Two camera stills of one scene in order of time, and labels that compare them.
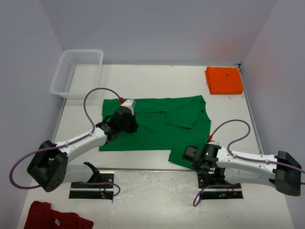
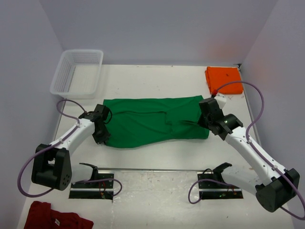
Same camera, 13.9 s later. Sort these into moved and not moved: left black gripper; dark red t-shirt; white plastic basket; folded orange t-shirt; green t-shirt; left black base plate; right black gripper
Moved: right black gripper; green t-shirt; left black gripper
Not moved: left black base plate; white plastic basket; dark red t-shirt; folded orange t-shirt
